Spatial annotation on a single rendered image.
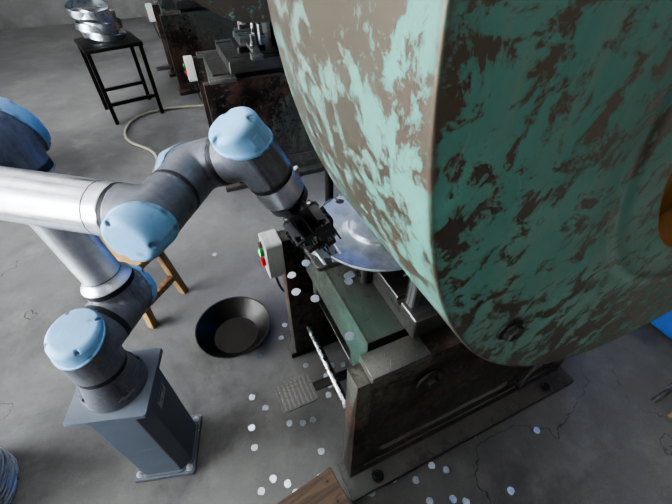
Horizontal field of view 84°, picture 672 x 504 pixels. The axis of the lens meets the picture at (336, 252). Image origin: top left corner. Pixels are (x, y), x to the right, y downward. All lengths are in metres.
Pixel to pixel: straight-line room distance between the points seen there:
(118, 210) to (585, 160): 0.45
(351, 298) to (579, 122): 0.75
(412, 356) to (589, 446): 0.94
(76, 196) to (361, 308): 0.58
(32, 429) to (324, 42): 1.68
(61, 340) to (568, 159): 0.92
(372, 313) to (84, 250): 0.63
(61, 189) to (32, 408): 1.31
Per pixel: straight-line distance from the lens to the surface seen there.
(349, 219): 0.88
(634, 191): 0.28
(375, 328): 0.84
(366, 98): 0.17
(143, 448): 1.28
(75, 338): 0.95
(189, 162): 0.57
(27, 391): 1.87
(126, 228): 0.49
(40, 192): 0.61
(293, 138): 2.45
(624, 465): 1.67
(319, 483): 1.01
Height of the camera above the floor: 1.33
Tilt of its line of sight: 44 degrees down
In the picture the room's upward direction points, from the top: straight up
